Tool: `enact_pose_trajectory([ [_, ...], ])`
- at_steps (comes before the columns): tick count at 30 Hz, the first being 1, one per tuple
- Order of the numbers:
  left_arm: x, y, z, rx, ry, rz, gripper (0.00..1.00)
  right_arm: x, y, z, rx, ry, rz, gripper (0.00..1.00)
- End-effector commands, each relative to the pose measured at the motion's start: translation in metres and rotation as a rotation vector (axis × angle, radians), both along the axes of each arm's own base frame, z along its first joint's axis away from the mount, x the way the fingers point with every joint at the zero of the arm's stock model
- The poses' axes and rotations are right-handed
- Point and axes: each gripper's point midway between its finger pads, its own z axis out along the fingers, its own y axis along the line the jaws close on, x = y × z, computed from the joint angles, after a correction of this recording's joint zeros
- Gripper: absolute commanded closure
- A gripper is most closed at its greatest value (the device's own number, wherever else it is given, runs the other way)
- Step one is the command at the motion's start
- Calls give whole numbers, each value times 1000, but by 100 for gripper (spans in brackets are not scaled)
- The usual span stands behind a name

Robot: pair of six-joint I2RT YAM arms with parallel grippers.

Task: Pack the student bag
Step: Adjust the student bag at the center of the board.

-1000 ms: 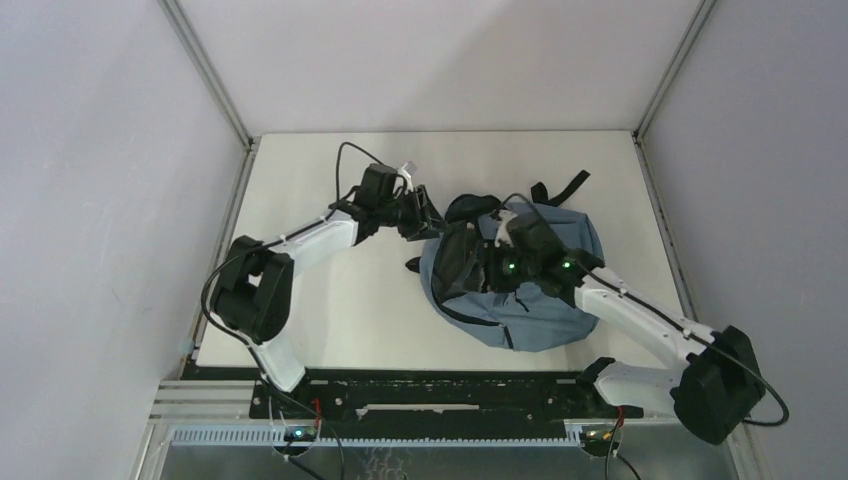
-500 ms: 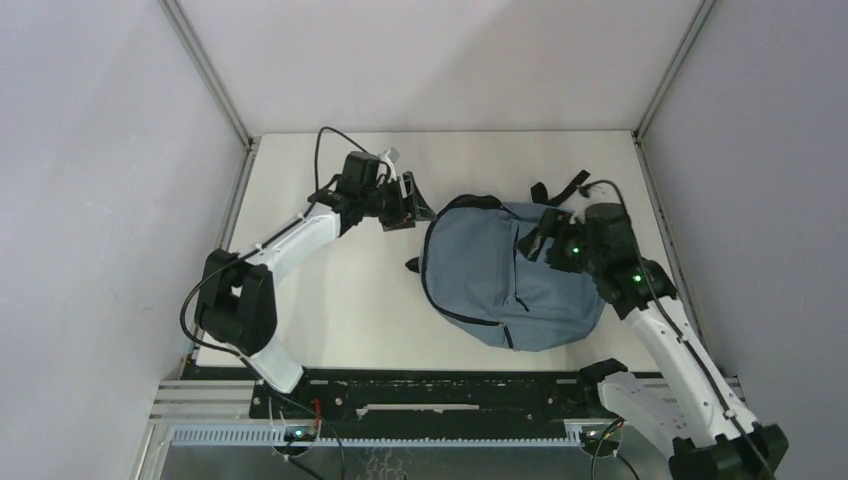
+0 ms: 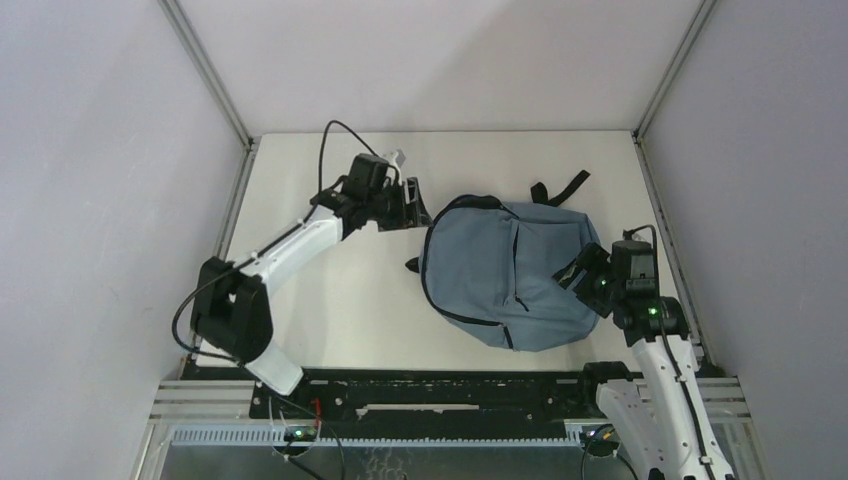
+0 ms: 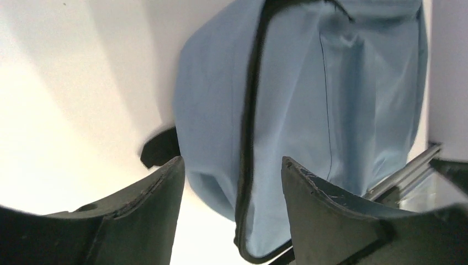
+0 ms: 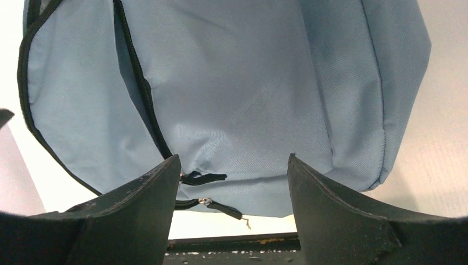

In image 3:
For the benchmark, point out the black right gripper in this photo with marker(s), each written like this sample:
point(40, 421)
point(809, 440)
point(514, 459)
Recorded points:
point(592, 258)

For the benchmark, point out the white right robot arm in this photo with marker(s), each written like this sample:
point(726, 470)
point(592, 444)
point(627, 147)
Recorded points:
point(670, 437)

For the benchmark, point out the right aluminium corner post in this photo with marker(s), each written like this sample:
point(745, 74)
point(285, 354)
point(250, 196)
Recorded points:
point(680, 55)

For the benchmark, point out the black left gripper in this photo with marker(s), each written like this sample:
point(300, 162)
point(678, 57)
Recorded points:
point(413, 214)

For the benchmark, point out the blue student backpack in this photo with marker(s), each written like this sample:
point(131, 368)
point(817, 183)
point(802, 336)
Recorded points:
point(488, 267)

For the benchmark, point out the left aluminium corner post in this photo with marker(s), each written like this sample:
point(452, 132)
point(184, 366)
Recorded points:
point(192, 44)

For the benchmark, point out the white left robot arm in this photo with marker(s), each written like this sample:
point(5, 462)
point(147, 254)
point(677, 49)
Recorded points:
point(231, 305)

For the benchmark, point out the aluminium corner post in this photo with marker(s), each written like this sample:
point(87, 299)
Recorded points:
point(680, 55)
point(192, 44)

